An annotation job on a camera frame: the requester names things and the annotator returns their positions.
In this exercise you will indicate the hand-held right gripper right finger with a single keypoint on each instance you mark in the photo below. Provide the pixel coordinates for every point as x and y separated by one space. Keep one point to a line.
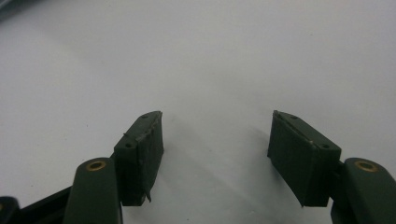
299 158

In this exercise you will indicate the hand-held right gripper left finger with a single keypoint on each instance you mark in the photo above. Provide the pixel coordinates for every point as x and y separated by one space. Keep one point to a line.
138 161

